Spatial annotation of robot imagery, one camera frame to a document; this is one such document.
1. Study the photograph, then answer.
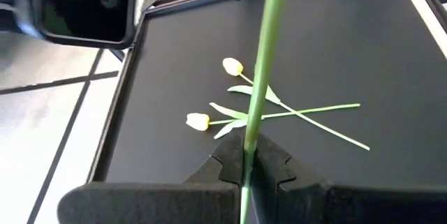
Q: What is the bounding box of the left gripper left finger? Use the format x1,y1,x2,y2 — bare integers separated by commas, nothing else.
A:
57,131,245,224

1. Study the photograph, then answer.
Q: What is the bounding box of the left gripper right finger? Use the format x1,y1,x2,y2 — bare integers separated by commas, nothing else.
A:
251,135,447,224

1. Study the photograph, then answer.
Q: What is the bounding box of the yellow artificial tulip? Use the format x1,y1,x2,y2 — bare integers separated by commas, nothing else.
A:
222,57,371,151
186,102,361,140

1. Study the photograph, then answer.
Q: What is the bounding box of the red artificial tulip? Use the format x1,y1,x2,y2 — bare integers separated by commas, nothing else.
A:
239,0,293,224

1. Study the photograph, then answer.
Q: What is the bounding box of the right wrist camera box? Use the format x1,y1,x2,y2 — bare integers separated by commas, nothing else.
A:
13,0,139,50

